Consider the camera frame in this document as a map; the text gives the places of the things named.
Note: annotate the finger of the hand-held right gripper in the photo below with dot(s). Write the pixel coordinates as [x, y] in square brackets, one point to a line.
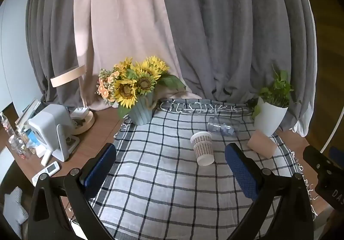
[317, 160]

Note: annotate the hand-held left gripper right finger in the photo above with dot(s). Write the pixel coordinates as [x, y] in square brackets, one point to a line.
[243, 172]

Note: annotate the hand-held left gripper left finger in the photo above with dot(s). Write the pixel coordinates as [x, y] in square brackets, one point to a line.
[98, 168]

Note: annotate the patterned paper cup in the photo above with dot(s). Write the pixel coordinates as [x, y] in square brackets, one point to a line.
[203, 148]

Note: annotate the white curved tube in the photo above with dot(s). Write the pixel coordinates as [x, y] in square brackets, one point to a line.
[334, 127]

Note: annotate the white remote control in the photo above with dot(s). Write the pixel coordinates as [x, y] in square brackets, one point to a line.
[51, 168]

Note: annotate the clear plastic bottle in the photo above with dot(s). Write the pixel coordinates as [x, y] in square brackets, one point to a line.
[223, 125]

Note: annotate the white stick-shaped device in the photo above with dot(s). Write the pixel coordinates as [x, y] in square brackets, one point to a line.
[45, 157]

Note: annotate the white charger plug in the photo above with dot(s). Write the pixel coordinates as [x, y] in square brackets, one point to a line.
[79, 113]

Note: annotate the checked tablecloth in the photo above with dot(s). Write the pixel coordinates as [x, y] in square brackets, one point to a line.
[161, 175]

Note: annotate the grey white desktop appliance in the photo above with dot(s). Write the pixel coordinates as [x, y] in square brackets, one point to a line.
[48, 127]

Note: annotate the potted green plant white wrap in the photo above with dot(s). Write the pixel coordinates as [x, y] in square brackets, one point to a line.
[270, 113]

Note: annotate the ribbed blue-green vase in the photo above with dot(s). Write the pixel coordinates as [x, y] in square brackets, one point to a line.
[141, 113]

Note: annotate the small glass jars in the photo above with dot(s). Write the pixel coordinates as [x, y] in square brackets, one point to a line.
[18, 144]

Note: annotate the sunflower bouquet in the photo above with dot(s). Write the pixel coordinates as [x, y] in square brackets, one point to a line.
[129, 86]

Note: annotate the stack of books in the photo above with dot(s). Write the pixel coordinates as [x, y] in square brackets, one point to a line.
[28, 112]

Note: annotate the grey star cushion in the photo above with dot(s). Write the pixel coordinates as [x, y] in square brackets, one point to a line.
[14, 210]

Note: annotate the grey curtain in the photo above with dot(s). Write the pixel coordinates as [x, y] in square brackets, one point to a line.
[242, 27]
[51, 27]

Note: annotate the pink curtain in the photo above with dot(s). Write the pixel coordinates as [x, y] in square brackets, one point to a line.
[121, 14]

